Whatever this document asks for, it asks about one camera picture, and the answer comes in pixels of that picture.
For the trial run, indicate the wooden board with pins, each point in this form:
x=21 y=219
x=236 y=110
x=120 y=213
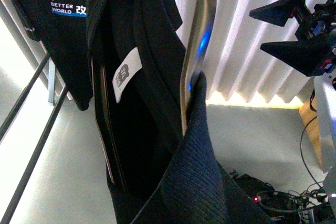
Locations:
x=312 y=129

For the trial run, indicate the upper black rack rail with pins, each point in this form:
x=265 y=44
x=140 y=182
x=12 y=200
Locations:
x=22 y=98

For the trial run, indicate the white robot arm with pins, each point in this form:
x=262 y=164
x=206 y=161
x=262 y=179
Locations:
x=324 y=87

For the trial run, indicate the silver metal clothes hanger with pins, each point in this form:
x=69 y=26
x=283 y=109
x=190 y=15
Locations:
x=201 y=31

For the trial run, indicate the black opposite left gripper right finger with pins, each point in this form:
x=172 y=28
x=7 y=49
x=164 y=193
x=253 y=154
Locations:
x=312 y=57

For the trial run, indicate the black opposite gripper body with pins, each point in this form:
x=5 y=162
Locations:
x=319 y=25

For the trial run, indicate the black t-shirt with label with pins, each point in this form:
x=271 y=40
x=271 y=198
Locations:
x=155 y=173

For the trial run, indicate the black opposite left gripper left finger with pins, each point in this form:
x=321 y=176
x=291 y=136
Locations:
x=279 y=12

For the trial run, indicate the grey metal rack bracket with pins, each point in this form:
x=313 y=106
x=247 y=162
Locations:
x=53 y=77

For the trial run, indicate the black printed hanging t-shirt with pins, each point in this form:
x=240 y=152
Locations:
x=74 y=32

